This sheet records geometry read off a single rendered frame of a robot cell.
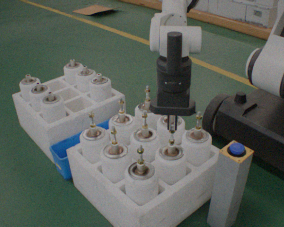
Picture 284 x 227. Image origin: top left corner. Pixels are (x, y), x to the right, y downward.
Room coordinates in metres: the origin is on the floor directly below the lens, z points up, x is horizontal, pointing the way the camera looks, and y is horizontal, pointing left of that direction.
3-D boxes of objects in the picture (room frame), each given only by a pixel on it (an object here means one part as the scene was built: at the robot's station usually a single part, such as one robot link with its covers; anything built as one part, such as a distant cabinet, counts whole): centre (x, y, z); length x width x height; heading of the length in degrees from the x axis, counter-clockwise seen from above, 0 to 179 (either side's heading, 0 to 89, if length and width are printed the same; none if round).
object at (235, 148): (0.62, -0.25, 0.32); 0.04 x 0.04 x 0.02
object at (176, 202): (0.79, -0.01, 0.09); 0.39 x 0.39 x 0.18; 40
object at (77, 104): (1.21, 0.35, 0.09); 0.39 x 0.39 x 0.18; 40
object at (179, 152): (0.70, -0.08, 0.25); 0.08 x 0.08 x 0.01
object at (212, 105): (1.13, -0.35, 0.10); 0.20 x 0.05 x 0.20; 129
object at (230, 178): (0.62, -0.25, 0.16); 0.07 x 0.07 x 0.31; 40
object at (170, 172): (0.70, -0.08, 0.16); 0.10 x 0.10 x 0.18
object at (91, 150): (0.81, 0.16, 0.16); 0.10 x 0.10 x 0.18
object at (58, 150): (0.96, 0.22, 0.06); 0.30 x 0.11 x 0.12; 129
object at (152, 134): (0.79, -0.01, 0.25); 0.08 x 0.08 x 0.01
